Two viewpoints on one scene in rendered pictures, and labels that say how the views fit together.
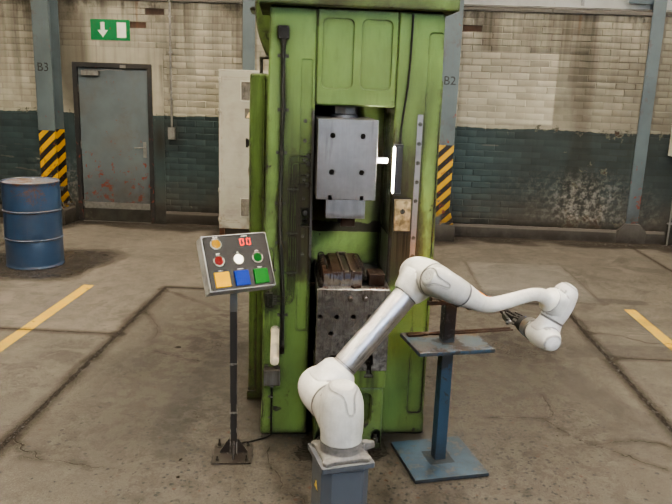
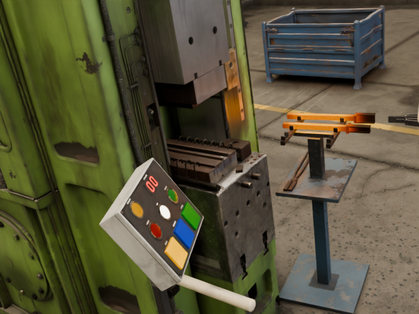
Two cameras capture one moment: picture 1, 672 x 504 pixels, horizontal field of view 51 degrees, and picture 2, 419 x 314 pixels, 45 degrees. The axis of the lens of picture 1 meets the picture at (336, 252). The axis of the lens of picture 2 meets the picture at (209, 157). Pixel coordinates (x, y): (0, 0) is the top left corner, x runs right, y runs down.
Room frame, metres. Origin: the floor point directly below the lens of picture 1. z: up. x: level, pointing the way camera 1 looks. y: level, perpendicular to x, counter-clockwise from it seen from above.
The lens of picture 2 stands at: (2.23, 1.32, 1.89)
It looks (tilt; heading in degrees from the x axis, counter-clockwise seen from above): 25 degrees down; 315
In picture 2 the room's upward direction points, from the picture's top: 9 degrees counter-clockwise
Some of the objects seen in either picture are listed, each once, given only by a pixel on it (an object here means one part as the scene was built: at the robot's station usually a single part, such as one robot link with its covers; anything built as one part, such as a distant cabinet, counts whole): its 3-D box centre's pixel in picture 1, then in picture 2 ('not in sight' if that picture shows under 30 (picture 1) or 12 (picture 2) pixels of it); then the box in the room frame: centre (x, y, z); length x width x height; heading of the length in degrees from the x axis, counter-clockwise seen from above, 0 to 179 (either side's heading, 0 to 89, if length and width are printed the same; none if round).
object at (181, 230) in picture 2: (242, 277); (183, 233); (3.26, 0.45, 1.01); 0.07 x 0.05 x 0.07; 120
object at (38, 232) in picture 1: (33, 222); not in sight; (7.17, 3.17, 0.44); 0.59 x 0.59 x 0.88
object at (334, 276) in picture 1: (339, 267); (184, 159); (3.71, -0.02, 0.96); 0.42 x 0.20 x 0.09; 5
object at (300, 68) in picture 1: (286, 226); (102, 142); (3.83, 0.28, 1.15); 0.44 x 0.26 x 2.30; 5
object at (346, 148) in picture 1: (351, 156); (164, 17); (3.71, -0.06, 1.56); 0.42 x 0.39 x 0.40; 5
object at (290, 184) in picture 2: (460, 331); (305, 161); (3.51, -0.67, 0.68); 0.60 x 0.04 x 0.01; 105
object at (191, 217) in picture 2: (261, 275); (189, 216); (3.31, 0.36, 1.01); 0.07 x 0.05 x 0.07; 120
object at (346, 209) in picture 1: (341, 202); (169, 81); (3.71, -0.02, 1.32); 0.42 x 0.20 x 0.10; 5
